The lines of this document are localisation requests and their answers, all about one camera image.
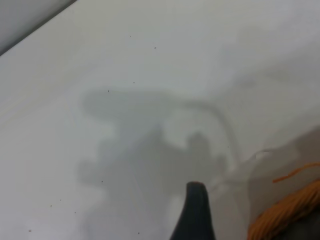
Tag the orange-brown wicker basket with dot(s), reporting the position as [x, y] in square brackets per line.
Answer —
[287, 205]

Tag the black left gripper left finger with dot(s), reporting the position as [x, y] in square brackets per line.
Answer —
[196, 217]

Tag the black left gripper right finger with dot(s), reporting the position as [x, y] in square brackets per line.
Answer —
[305, 231]

